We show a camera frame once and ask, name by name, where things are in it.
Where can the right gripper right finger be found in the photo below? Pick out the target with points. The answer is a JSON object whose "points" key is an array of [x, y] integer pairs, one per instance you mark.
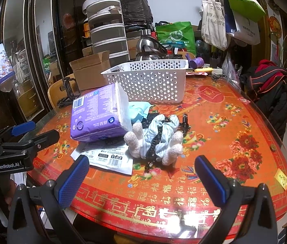
{"points": [[259, 223]]}

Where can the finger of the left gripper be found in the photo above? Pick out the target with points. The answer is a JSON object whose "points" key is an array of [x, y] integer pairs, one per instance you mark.
{"points": [[9, 133], [30, 147]]}

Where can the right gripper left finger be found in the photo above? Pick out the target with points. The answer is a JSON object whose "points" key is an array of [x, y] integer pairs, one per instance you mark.
{"points": [[25, 224]]}

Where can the purple sanitary pad pack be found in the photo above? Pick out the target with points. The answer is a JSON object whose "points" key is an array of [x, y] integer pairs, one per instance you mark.
{"points": [[100, 114]]}

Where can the white printed plastic bag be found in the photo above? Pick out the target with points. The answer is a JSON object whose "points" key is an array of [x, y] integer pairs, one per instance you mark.
{"points": [[113, 157]]}

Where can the yellow wooden chair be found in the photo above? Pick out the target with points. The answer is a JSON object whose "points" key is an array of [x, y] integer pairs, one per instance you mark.
{"points": [[57, 90]]}

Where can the black folding phone stand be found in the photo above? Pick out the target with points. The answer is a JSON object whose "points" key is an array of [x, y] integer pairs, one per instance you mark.
{"points": [[68, 92]]}

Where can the brown cardboard box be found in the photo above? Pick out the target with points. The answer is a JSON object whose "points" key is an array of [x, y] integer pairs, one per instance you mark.
{"points": [[88, 70]]}

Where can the dark wooden glass cabinet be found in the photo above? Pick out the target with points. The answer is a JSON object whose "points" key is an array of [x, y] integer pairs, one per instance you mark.
{"points": [[41, 39]]}

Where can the red and black jacket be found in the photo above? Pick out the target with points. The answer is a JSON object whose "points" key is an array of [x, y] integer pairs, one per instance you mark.
{"points": [[266, 86]]}

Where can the stacked grey drawer tower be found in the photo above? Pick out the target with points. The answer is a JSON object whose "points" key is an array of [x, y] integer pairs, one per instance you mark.
{"points": [[107, 29]]}

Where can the white perforated plastic basket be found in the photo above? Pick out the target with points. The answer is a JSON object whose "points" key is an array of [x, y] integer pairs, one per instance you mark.
{"points": [[154, 81]]}

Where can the stainless steel kettle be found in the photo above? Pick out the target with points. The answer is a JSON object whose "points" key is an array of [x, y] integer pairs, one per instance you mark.
{"points": [[148, 48]]}

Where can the black plastic bag bundle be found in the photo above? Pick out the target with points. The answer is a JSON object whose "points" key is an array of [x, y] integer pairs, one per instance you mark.
{"points": [[136, 12]]}

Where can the green shopping bag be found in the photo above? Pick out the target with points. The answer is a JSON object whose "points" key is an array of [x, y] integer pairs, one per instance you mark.
{"points": [[178, 33]]}

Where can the white hanging shopping bag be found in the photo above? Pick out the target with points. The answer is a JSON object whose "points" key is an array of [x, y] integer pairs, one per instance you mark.
{"points": [[246, 31]]}

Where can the beige canvas tote bag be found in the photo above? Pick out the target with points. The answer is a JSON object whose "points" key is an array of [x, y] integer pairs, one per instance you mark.
{"points": [[213, 24]]}

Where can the lime green hanging bag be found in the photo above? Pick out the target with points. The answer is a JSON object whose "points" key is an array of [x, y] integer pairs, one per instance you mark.
{"points": [[250, 9]]}

